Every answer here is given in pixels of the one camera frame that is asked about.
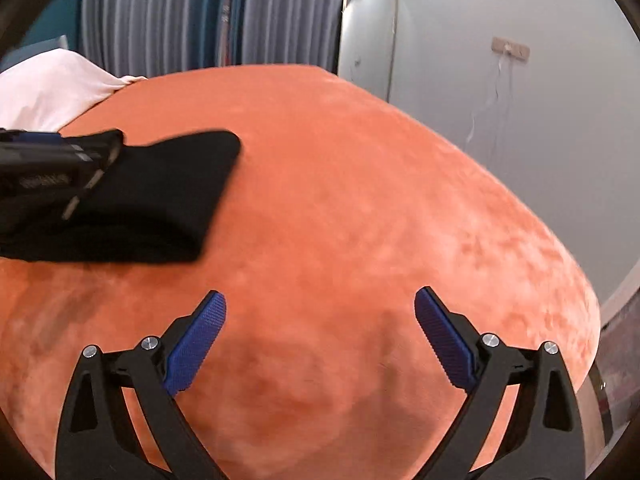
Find black pants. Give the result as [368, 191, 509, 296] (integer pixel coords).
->
[1, 131, 241, 263]

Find white sheet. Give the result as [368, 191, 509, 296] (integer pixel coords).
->
[0, 49, 143, 132]

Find teal headboard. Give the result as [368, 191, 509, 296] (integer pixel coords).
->
[1, 0, 80, 70]

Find grey blue curtain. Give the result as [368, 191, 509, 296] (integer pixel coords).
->
[80, 0, 342, 77]

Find orange bed cover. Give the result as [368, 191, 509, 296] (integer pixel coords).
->
[1, 65, 600, 479]

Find white hanging cable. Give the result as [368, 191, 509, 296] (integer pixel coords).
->
[462, 44, 516, 154]

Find wall power outlet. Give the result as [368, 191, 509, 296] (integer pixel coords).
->
[491, 37, 530, 63]

